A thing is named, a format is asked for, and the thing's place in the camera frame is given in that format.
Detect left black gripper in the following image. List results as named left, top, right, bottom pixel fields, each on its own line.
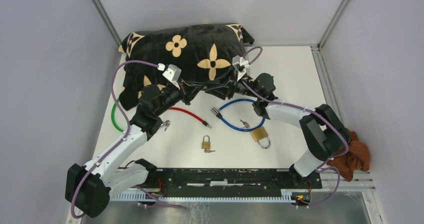
left=157, top=78, right=208, bottom=117

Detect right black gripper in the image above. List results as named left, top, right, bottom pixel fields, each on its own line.
left=202, top=68, right=260, bottom=103

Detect blue cable lock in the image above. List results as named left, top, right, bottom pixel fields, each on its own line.
left=211, top=98, right=267, bottom=133

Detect red cable lock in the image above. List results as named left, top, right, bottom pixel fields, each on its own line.
left=169, top=107, right=212, bottom=129

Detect small brass padlock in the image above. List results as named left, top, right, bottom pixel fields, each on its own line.
left=201, top=135, right=215, bottom=153

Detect large brass padlock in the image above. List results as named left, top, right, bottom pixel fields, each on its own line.
left=250, top=126, right=271, bottom=149

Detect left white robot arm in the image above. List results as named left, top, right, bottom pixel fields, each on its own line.
left=65, top=82, right=201, bottom=219

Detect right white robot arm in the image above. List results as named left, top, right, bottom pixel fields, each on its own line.
left=205, top=73, right=350, bottom=188

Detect blue lock keys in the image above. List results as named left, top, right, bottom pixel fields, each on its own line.
left=240, top=119, right=251, bottom=129

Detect black floral pillow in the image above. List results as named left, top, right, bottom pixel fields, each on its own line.
left=118, top=23, right=256, bottom=112

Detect silver keys on table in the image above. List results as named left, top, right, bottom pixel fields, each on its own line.
left=159, top=120, right=171, bottom=131

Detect brown cloth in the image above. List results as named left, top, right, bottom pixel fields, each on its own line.
left=328, top=130, right=371, bottom=182

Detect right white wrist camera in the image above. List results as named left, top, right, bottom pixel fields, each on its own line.
left=232, top=55, right=251, bottom=82

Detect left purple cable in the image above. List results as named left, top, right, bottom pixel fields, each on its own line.
left=70, top=60, right=163, bottom=219

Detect purple cable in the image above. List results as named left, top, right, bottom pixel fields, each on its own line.
left=240, top=46, right=350, bottom=174
left=70, top=60, right=163, bottom=219

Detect green cable lock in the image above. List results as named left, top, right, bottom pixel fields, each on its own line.
left=110, top=103, right=124, bottom=133

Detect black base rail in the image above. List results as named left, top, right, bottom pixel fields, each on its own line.
left=140, top=168, right=323, bottom=202

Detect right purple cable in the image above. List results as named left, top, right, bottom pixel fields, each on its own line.
left=240, top=46, right=350, bottom=174

